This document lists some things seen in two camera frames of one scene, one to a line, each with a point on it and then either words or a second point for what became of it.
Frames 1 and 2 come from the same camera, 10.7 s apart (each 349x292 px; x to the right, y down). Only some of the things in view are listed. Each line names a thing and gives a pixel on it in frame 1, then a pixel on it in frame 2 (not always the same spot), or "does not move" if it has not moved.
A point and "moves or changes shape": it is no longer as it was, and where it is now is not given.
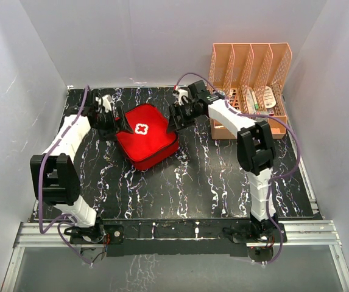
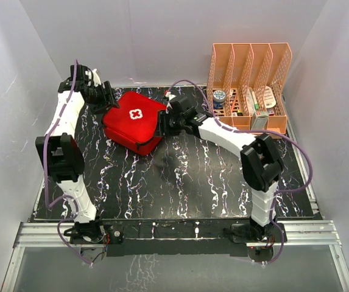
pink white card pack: [270, 101] does not move
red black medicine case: [149, 143] moves or changes shape
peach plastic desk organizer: [251, 78] does not move
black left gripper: [106, 134] to [106, 101]
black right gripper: [174, 122] to [162, 128]
